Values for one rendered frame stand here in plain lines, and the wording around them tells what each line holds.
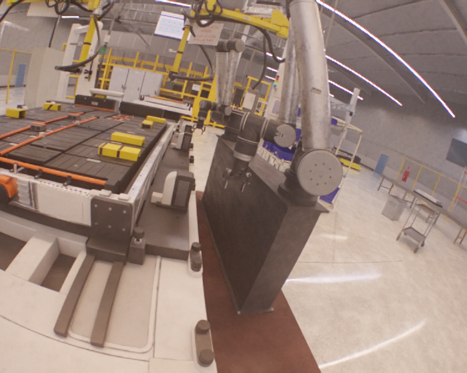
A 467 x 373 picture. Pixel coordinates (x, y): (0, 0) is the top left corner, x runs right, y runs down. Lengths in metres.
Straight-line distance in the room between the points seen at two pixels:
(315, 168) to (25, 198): 1.02
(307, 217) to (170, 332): 1.00
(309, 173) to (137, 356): 0.83
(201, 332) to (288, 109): 1.04
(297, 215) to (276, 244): 0.20
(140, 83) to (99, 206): 10.37
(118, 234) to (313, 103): 0.84
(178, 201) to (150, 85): 10.08
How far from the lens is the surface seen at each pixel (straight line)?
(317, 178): 0.93
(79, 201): 0.65
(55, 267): 0.74
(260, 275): 1.44
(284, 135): 1.02
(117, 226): 0.62
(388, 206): 6.56
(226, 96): 2.46
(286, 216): 1.21
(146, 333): 0.51
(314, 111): 0.96
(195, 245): 0.68
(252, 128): 1.03
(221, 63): 2.63
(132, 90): 10.97
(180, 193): 0.82
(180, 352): 0.50
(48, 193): 0.70
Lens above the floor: 1.28
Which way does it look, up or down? 19 degrees down
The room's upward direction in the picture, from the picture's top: 17 degrees clockwise
